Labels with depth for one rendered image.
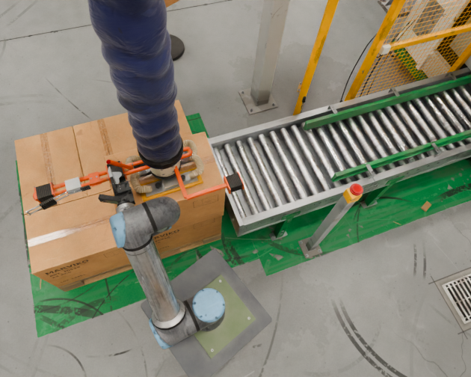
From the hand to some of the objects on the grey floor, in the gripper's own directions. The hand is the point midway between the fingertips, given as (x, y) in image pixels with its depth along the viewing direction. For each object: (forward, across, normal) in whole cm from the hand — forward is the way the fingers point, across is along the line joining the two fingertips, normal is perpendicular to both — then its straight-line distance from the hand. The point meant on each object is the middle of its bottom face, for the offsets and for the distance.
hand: (111, 173), depth 184 cm
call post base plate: (-50, -108, -120) cm, 169 cm away
